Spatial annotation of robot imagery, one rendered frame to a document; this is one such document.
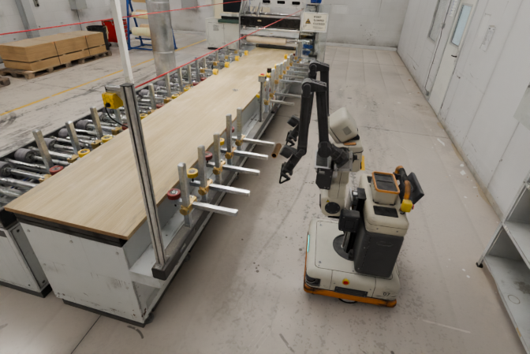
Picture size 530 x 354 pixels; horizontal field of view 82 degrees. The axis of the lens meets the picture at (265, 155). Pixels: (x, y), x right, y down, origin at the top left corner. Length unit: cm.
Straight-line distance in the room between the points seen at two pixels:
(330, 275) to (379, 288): 35
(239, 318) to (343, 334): 72
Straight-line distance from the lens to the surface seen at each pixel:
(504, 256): 332
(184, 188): 183
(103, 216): 193
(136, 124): 133
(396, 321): 263
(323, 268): 237
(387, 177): 229
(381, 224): 206
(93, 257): 209
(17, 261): 267
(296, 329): 241
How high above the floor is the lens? 206
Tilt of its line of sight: 30 degrees down
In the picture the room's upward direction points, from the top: 2 degrees clockwise
